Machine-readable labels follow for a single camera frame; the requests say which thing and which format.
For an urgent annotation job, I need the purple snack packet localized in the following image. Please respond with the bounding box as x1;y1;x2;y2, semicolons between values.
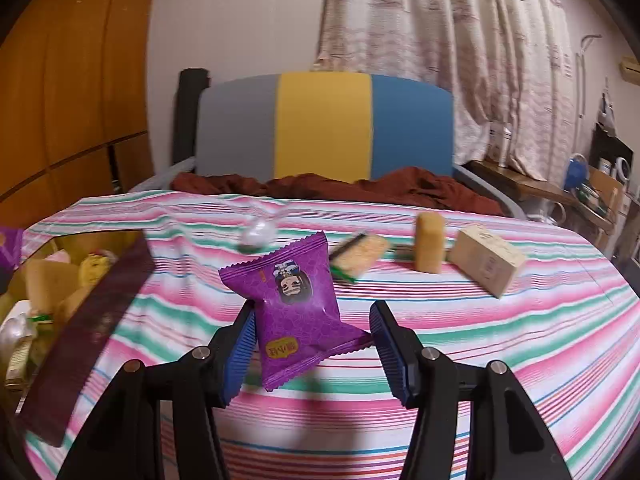
218;230;375;392
0;227;25;271

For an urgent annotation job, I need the yellow dotted toy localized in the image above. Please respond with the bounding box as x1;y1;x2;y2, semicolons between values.
79;250;118;286

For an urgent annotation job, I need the brown box of snacks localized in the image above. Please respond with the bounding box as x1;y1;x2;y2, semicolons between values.
17;232;156;448

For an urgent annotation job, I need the striped bedsheet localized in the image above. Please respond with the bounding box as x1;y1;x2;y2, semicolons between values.
20;190;640;480

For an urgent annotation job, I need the wooden desk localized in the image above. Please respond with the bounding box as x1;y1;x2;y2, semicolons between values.
465;157;616;233

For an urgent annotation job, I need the brown blanket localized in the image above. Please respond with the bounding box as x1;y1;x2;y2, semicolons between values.
170;167;506;217

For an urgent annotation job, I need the clear white item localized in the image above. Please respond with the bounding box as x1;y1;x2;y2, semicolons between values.
235;207;288;256
0;312;38;361

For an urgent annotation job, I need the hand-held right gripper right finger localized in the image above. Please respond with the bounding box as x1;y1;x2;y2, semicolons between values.
369;301;576;480

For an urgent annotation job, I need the yellow sponge block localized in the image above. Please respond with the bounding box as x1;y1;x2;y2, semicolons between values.
414;211;447;275

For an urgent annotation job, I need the wooden wardrobe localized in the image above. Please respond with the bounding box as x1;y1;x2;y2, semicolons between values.
0;0;161;216

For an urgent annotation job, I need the black box on desk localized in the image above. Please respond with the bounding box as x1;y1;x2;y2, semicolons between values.
590;125;633;176

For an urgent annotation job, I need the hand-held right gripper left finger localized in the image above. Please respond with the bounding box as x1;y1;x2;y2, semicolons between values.
57;300;257;480

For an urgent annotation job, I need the gold tin box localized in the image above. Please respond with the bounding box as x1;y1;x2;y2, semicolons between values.
0;230;146;411

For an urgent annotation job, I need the green-edged cracker packet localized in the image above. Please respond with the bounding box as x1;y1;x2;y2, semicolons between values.
5;312;56;386
327;230;392;283

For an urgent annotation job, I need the beige cardboard box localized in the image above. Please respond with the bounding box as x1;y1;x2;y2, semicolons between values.
446;225;527;300

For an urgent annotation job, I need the grey yellow blue headboard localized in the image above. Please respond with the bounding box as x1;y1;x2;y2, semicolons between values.
192;72;456;183

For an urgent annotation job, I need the white patterned curtain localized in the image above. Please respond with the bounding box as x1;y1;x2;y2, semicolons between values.
312;0;576;181

